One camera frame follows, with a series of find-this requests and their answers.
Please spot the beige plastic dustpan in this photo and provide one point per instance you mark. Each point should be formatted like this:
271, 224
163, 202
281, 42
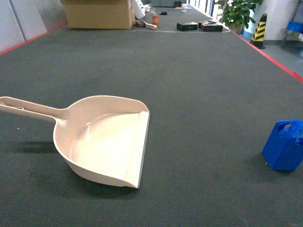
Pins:
102, 138

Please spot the blue plastic block part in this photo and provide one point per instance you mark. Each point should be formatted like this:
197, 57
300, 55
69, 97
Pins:
283, 150

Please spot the black box left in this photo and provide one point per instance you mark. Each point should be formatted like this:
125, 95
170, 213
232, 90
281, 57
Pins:
188, 26

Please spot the black box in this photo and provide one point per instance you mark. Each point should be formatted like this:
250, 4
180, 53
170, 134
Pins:
210, 26
188, 26

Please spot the black box right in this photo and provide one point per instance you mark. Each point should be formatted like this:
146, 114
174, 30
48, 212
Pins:
210, 26

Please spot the large cardboard box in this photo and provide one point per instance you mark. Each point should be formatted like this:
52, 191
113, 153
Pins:
99, 14

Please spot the yellow black traffic cone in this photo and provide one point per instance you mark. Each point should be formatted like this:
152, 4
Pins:
258, 37

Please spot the green potted plant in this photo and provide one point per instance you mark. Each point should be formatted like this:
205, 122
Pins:
236, 13

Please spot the wooden handled brush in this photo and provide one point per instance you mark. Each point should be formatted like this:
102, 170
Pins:
142, 23

